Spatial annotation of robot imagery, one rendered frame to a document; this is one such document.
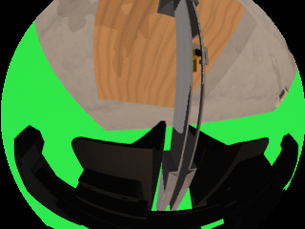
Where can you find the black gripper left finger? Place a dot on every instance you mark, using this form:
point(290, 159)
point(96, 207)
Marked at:
point(140, 160)

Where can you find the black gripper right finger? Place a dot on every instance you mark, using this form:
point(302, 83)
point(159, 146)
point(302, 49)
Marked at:
point(215, 161)

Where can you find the tan flat rectangular board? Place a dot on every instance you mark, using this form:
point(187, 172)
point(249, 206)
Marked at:
point(281, 97)

